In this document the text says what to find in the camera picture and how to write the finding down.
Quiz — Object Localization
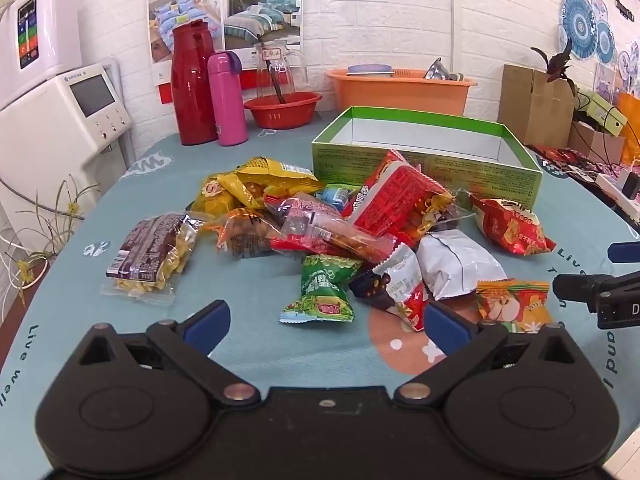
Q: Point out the white dispenser with screen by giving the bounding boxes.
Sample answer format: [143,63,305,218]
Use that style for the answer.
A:
[0,60,134,243]

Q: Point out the white water purifier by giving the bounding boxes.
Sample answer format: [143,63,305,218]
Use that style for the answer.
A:
[0,0,84,97]

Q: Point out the light green snack packet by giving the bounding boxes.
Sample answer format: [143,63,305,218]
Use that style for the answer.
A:
[278,255,364,325]

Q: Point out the yellow flowered plant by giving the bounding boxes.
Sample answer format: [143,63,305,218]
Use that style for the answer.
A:
[0,175,102,311]

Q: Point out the large red snack bag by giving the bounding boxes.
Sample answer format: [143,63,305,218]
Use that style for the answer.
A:
[346,150,453,246]

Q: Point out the teal printed tablecloth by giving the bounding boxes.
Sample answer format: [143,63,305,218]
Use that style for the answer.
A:
[0,110,640,480]

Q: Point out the long clear red packet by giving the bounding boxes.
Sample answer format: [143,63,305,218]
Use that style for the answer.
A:
[270,220,397,267]

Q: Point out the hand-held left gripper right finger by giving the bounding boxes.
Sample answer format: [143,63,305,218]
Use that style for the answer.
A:
[392,301,576,406]

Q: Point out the purple leaf plant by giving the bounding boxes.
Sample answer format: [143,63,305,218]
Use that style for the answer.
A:
[531,37,579,97]

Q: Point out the brown stick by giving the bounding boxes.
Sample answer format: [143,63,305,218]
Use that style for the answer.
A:
[266,59,287,104]

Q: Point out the orange bag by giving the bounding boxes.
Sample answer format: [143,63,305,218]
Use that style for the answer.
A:
[617,91,640,138]

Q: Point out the orange apple print packet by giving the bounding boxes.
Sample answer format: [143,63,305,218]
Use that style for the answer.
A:
[475,280,554,334]

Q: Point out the blue plate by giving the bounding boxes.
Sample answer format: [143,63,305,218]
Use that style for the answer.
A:
[346,63,394,77]

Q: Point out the white wall pipe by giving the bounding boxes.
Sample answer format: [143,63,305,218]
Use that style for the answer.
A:
[446,0,458,70]

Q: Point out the yellow snack bag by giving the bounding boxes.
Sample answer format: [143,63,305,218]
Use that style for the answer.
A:
[235,156,326,211]

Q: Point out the clear dark dates packet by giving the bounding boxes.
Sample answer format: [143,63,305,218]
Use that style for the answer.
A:
[264,192,347,241]

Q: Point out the brown label chips packet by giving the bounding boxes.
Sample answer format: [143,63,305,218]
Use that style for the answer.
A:
[102,212,202,306]

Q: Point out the bedding wall poster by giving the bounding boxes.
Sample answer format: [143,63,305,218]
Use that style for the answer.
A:
[147,0,304,106]

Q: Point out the red thermos jug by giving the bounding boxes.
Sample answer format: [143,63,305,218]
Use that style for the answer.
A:
[170,19,219,147]

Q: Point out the green cardboard box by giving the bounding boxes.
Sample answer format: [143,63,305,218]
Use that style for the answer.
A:
[311,106,544,211]

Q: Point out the orange plastic basin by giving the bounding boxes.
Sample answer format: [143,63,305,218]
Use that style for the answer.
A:
[324,69,478,117]

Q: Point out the medium blue paper fan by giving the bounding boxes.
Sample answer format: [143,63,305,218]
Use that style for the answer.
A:
[595,20,617,64]

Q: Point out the white foil snack bag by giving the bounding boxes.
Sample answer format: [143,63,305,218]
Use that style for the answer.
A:
[416,230,508,302]

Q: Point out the pink insulated bottle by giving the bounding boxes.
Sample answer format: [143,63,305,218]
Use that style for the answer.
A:
[207,51,250,147]

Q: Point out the glass pitcher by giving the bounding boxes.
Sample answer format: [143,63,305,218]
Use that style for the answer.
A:
[254,41,309,103]

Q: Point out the metal bowl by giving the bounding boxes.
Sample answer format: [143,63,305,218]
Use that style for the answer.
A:
[424,58,464,82]

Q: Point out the red envelopes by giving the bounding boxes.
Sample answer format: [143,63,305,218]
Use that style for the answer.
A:
[541,146,597,172]

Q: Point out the green gift box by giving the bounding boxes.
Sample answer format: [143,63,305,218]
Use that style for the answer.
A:
[581,90,628,137]

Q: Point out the red gold snack packet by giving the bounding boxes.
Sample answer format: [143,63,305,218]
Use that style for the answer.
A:
[470,197,557,259]

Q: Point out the red plastic basin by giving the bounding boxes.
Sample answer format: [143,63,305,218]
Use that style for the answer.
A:
[244,91,323,131]

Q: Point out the small brown cardboard box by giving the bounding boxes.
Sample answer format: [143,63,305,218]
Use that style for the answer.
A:
[569,120,627,164]

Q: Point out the orange clear nuts packet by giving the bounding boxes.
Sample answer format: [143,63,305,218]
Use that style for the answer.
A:
[214,207,287,261]

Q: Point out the blue small snack packet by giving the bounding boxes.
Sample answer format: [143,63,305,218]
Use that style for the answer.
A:
[317,184,362,212]

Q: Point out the large blue paper fan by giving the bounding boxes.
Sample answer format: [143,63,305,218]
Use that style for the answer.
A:
[558,0,599,59]

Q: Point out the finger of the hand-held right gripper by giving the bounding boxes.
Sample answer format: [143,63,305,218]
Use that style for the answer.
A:
[607,242,640,263]
[552,271,640,306]

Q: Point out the white power strip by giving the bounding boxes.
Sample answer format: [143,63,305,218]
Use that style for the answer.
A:
[596,172,640,222]

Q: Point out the yellow clear snack packet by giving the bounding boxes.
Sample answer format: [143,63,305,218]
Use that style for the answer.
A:
[192,172,251,216]

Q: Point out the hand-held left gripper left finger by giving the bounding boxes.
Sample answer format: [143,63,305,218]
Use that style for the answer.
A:
[75,300,262,408]

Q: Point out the red white bear packet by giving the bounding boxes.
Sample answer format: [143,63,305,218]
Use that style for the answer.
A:
[349,242,432,333]

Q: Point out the purple wall picture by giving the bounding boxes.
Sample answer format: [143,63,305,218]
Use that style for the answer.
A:
[595,62,619,104]

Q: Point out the large brown cardboard box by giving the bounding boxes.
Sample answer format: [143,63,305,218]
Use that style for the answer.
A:
[497,64,577,149]

